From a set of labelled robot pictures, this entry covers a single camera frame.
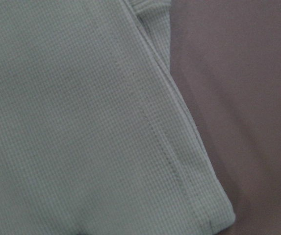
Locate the olive green long-sleeve shirt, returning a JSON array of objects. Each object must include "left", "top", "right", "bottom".
[{"left": 0, "top": 0, "right": 235, "bottom": 235}]

